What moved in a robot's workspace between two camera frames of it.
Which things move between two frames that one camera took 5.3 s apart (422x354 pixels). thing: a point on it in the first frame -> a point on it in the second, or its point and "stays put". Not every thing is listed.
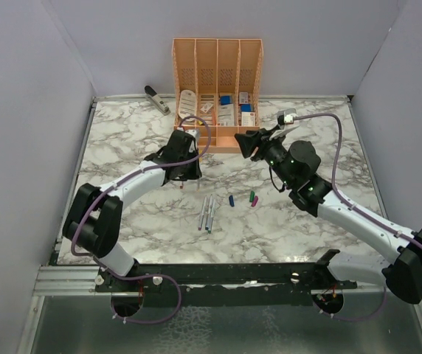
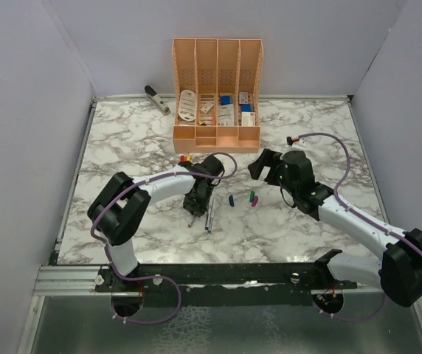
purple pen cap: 254,200 stays put
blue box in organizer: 225,99 stays put
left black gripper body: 189,171 -> 198,203
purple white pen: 202,214 -> 189,226
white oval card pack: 187,103 stays put
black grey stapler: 155,98 stays put
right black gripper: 261,139 -> 270,158
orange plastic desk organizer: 216,89 stays put
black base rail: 271,283 stays put
